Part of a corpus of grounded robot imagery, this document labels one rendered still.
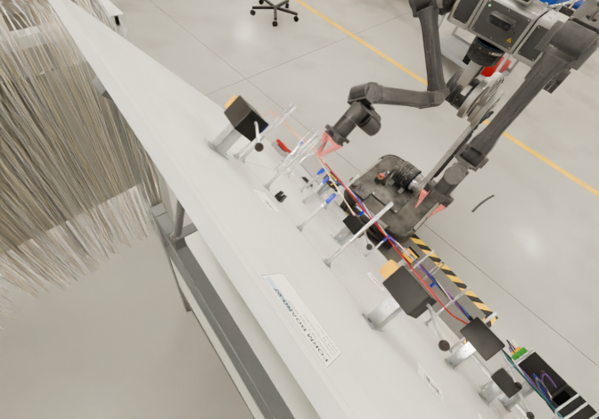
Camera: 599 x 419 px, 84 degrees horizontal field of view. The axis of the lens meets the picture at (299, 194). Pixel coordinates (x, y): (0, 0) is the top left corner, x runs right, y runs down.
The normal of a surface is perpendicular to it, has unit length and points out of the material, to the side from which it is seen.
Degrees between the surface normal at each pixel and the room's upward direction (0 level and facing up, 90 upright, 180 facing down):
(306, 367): 40
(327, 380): 50
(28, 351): 0
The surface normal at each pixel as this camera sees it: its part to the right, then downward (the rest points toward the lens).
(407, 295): -0.55, -0.40
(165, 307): 0.17, -0.58
